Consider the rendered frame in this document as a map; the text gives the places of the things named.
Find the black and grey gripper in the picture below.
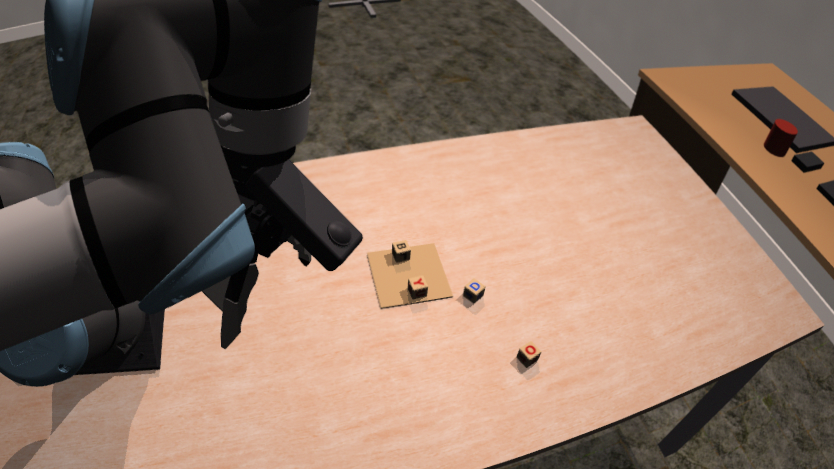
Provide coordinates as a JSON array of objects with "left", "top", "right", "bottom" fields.
[{"left": 202, "top": 146, "right": 311, "bottom": 349}]

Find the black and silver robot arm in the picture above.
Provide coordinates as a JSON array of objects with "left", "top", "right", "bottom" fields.
[{"left": 0, "top": 0, "right": 363, "bottom": 387}]

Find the wooden letter block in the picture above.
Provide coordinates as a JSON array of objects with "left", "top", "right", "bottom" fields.
[
  {"left": 516, "top": 341, "right": 541, "bottom": 368},
  {"left": 463, "top": 278, "right": 486, "bottom": 304},
  {"left": 392, "top": 240, "right": 411, "bottom": 263},
  {"left": 408, "top": 276, "right": 428, "bottom": 299}
]

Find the tan mat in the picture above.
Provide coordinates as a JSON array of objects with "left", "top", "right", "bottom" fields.
[{"left": 367, "top": 243, "right": 453, "bottom": 309}]

